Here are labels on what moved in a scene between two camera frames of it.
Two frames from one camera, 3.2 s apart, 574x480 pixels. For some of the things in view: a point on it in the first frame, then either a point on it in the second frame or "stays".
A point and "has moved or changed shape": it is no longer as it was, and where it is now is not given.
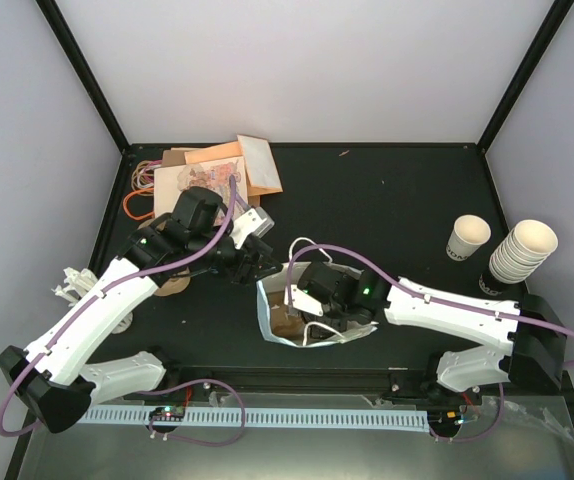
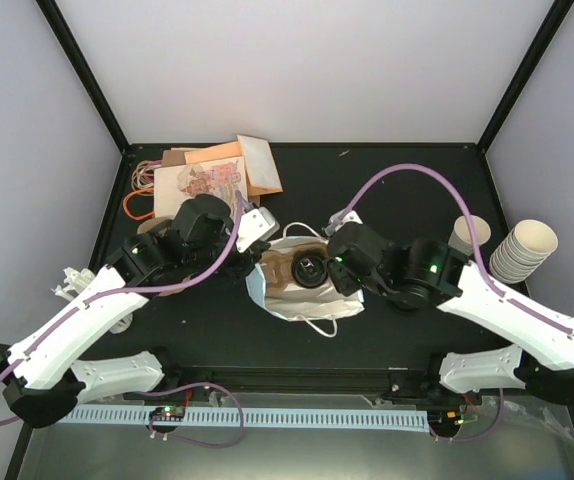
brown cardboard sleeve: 174,157 stays
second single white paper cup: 467,236 stays
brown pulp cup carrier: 177,283 stays
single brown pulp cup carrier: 282,324 has moved or changed shape
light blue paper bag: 276,281 has moved or changed shape
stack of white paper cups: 523,252 stays
